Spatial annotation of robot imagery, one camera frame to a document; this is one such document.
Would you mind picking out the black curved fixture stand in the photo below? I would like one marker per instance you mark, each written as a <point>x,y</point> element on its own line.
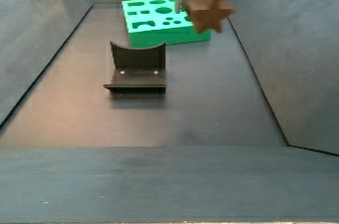
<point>138,68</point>

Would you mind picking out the green shape sorter block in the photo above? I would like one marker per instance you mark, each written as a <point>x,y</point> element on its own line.
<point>153,24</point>

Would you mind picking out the brown star prism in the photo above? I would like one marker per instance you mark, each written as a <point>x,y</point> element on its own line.
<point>206,14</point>

